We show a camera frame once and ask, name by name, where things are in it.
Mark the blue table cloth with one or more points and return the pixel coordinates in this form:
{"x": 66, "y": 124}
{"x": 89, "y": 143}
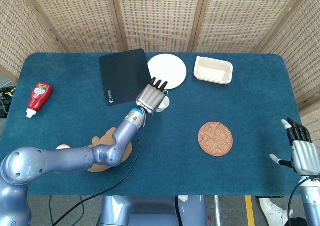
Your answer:
{"x": 180, "y": 171}

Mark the small peach ball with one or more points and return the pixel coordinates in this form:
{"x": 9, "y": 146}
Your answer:
{"x": 62, "y": 147}

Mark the black mouse pad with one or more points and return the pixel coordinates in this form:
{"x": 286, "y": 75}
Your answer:
{"x": 122, "y": 73}

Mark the cream rectangular food container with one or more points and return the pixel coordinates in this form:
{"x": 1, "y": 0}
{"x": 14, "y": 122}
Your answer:
{"x": 212, "y": 71}

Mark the metal table leg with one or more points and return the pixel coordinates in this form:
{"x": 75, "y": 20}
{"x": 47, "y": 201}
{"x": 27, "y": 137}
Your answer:
{"x": 217, "y": 211}

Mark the brown capybara plush toy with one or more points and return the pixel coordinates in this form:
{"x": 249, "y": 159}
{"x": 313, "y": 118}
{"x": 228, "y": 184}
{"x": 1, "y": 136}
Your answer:
{"x": 106, "y": 138}

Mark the small white paper cup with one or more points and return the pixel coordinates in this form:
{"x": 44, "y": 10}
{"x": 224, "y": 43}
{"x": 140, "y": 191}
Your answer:
{"x": 165, "y": 104}

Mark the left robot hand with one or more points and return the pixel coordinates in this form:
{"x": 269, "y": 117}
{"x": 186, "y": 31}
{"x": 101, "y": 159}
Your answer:
{"x": 150, "y": 98}

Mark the red ketchup squeeze bottle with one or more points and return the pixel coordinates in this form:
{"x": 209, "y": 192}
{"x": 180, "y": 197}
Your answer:
{"x": 40, "y": 96}

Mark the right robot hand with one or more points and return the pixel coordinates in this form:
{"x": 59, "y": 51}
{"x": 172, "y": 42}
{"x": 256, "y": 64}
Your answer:
{"x": 306, "y": 158}

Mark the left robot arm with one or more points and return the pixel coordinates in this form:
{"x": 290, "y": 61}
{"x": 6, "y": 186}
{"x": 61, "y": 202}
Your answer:
{"x": 70, "y": 158}

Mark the white shoe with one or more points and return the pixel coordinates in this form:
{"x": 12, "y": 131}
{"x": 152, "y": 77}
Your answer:
{"x": 272, "y": 211}

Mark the black trousers leg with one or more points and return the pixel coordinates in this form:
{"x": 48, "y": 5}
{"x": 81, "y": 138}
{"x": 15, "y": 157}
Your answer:
{"x": 298, "y": 222}

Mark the white round paper plate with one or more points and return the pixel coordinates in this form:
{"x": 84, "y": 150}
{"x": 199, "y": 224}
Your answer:
{"x": 167, "y": 68}

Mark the round woven rattan coaster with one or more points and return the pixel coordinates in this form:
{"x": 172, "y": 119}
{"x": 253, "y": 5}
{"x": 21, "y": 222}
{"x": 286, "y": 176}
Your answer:
{"x": 215, "y": 139}

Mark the grey robot torso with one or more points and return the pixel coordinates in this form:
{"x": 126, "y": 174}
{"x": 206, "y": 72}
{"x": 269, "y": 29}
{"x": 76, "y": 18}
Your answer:
{"x": 150, "y": 211}

